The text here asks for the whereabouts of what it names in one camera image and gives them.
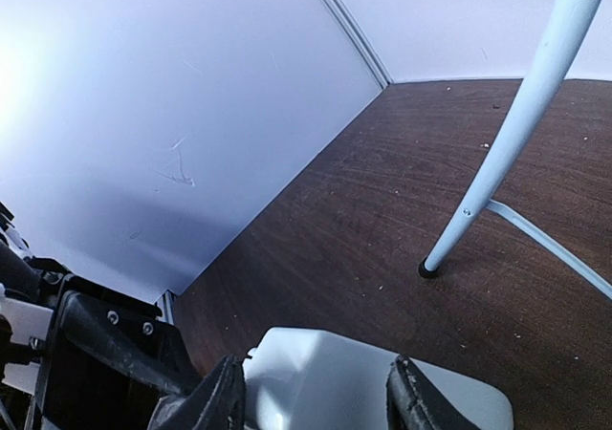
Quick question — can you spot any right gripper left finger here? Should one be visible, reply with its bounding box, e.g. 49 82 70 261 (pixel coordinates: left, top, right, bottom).
147 355 246 430

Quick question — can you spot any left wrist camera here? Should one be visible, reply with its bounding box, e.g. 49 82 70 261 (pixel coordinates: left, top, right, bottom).
1 206 53 395

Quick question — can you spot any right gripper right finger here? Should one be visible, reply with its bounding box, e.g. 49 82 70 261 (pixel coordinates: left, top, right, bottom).
385 355 477 430

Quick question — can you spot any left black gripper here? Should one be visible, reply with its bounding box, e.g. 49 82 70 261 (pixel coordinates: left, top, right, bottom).
28 258 201 429

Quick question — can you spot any white folding music stand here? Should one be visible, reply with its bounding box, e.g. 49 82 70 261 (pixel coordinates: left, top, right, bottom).
418 0 611 297

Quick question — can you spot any white wedge-shaped holder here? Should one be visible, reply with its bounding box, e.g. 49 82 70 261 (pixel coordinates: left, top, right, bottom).
243 327 514 429

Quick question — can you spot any left aluminium corner post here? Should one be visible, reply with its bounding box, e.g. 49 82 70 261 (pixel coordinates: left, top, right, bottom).
320 0 393 90

